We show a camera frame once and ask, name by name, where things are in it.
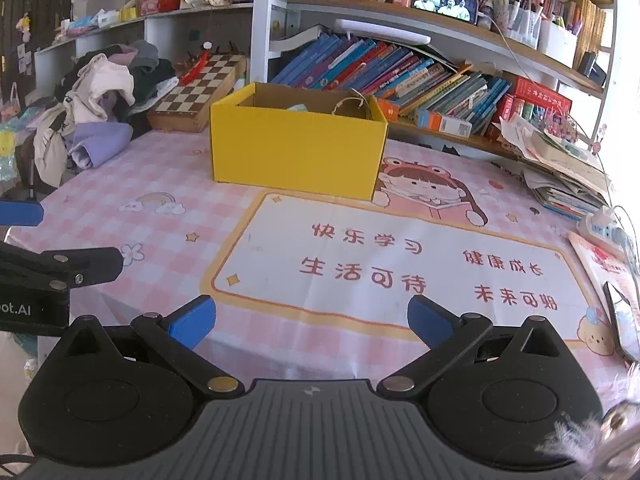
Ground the smartphone showing video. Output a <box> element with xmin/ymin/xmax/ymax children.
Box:
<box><xmin>413</xmin><ymin>0</ymin><xmax>477</xmax><ymax>24</ymax></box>

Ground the yellow cardboard box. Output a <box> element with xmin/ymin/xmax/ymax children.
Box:
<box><xmin>210</xmin><ymin>82</ymin><xmax>389</xmax><ymax>201</ymax></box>

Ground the red tassel ornament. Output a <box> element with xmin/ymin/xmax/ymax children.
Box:
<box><xmin>180</xmin><ymin>42</ymin><xmax>213</xmax><ymax>86</ymax></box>

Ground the black case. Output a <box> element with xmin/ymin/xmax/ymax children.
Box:
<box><xmin>579</xmin><ymin>51</ymin><xmax>608</xmax><ymax>86</ymax></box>

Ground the wooden chessboard box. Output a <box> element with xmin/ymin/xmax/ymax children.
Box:
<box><xmin>147</xmin><ymin>54</ymin><xmax>247</xmax><ymax>132</ymax></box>

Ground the pink checkered desktop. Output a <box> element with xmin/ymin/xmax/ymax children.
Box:
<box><xmin>7</xmin><ymin>130</ymin><xmax>640</xmax><ymax>386</ymax></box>

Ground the white power strip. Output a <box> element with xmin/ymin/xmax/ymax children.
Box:
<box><xmin>582</xmin><ymin>205</ymin><xmax>636</xmax><ymax>256</ymax></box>

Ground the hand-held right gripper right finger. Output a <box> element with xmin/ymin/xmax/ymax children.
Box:
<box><xmin>376</xmin><ymin>294</ymin><xmax>583</xmax><ymax>396</ymax></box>

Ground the long orange white carton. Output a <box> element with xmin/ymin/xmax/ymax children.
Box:
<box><xmin>414</xmin><ymin>108</ymin><xmax>473</xmax><ymax>137</ymax></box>

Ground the white lamp bar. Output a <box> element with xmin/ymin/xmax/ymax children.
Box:
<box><xmin>336</xmin><ymin>18</ymin><xmax>432</xmax><ymax>47</ymax></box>

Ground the pink booklet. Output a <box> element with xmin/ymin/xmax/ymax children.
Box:
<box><xmin>567</xmin><ymin>231</ymin><xmax>640</xmax><ymax>311</ymax></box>

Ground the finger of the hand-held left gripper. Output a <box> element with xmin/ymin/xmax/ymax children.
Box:
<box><xmin>0</xmin><ymin>201</ymin><xmax>45</xmax><ymax>227</ymax></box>
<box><xmin>0</xmin><ymin>246</ymin><xmax>124</xmax><ymax>291</ymax></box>

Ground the cream perforated strap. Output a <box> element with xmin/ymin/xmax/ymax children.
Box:
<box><xmin>334</xmin><ymin>90</ymin><xmax>371</xmax><ymax>116</ymax></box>

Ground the cream jacket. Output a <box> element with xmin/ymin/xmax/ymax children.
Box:
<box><xmin>34</xmin><ymin>55</ymin><xmax>136</xmax><ymax>188</ymax></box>

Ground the black smartphone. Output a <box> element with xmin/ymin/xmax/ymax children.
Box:
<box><xmin>602</xmin><ymin>281</ymin><xmax>640</xmax><ymax>363</ymax></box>

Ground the stack of papers and booklets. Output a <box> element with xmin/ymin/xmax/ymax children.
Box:
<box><xmin>500</xmin><ymin>117</ymin><xmax>613</xmax><ymax>221</ymax></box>

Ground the white pen holder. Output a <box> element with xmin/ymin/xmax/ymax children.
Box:
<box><xmin>505</xmin><ymin>0</ymin><xmax>543</xmax><ymax>50</ymax></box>

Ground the yellow book set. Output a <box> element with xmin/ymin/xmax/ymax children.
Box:
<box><xmin>575</xmin><ymin>0</ymin><xmax>603</xmax><ymax>68</ymax></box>

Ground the white storage bin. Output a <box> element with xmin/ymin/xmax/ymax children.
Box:
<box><xmin>537</xmin><ymin>20</ymin><xmax>578</xmax><ymax>68</ymax></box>

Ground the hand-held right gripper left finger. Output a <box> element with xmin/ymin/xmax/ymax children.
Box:
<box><xmin>45</xmin><ymin>295</ymin><xmax>246</xmax><ymax>396</ymax></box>

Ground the white bookshelf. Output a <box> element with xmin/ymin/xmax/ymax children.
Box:
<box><xmin>35</xmin><ymin>0</ymin><xmax>616</xmax><ymax>156</ymax></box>

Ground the red book box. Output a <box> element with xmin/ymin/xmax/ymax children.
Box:
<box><xmin>495</xmin><ymin>76</ymin><xmax>572</xmax><ymax>136</ymax></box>

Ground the lilac fluffy sleeve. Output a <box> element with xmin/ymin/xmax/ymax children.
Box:
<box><xmin>535</xmin><ymin>360</ymin><xmax>640</xmax><ymax>473</ymax></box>

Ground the row of leaning colourful books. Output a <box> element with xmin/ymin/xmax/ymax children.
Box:
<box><xmin>270</xmin><ymin>32</ymin><xmax>513</xmax><ymax>133</ymax></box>

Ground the lilac garment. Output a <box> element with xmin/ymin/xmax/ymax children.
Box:
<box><xmin>67</xmin><ymin>122</ymin><xmax>133</xmax><ymax>170</ymax></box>

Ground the dark clothes pile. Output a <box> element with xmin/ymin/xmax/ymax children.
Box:
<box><xmin>107</xmin><ymin>40</ymin><xmax>180</xmax><ymax>111</ymax></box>

